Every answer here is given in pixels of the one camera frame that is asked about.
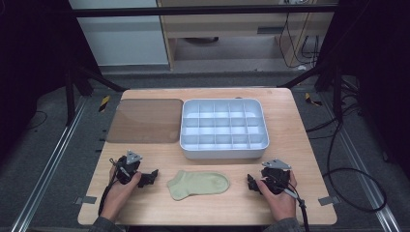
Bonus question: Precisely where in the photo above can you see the black yellow floor tape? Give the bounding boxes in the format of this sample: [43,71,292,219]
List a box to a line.
[98,94,112,113]
[304,92,323,107]

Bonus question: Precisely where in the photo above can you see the black curtain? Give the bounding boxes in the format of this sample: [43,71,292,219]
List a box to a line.
[317,0,410,180]
[0,0,102,162]

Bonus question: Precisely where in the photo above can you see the person's right hand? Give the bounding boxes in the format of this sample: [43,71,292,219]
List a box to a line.
[255,170,298,223]

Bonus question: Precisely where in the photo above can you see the person's left hand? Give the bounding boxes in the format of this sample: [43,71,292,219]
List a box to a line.
[100,166,143,223]

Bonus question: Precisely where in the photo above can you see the brown translucent lid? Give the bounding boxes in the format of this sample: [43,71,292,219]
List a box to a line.
[105,98,185,145]

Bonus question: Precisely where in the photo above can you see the black hanging cables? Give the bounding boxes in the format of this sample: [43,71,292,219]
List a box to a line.
[278,12,324,71]

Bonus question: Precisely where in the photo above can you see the white divided storage box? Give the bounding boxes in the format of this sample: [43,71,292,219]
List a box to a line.
[179,98,270,160]

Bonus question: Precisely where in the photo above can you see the left hand-held gripper cable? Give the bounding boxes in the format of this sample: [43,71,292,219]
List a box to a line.
[98,158,121,218]

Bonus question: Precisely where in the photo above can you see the grey tape strip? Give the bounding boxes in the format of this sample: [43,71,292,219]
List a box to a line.
[317,194,342,207]
[73,195,98,206]

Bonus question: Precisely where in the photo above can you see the light wooden desk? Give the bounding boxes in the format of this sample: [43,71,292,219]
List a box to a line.
[157,0,339,71]

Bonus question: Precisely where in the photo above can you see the hand-held gripper cable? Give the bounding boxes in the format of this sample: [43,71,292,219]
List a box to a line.
[282,187,311,232]
[98,158,121,218]

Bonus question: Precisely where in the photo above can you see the black horizontal bar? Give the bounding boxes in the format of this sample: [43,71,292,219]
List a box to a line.
[69,5,339,18]

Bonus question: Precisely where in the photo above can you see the black stand leg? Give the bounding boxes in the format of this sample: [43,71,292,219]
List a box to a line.
[277,62,344,124]
[63,59,129,128]

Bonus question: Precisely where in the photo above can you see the white cabinet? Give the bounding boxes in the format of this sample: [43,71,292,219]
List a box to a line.
[68,0,170,68]

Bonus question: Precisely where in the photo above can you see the black looped floor cable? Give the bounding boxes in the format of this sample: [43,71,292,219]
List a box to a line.
[305,110,388,214]

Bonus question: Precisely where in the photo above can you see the right hand-held gripper cable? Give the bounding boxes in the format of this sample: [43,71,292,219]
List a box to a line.
[282,187,311,232]

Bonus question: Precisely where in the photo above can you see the metal floor rail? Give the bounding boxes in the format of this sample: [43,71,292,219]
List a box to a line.
[318,92,402,232]
[9,96,89,232]

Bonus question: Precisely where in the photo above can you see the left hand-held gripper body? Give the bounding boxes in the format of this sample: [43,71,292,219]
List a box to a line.
[110,149,144,187]

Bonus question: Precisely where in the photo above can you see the pale green sock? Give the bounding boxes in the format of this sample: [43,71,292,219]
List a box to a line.
[166,169,231,201]

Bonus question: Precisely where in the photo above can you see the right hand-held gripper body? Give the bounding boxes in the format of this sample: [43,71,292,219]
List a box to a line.
[260,158,293,195]

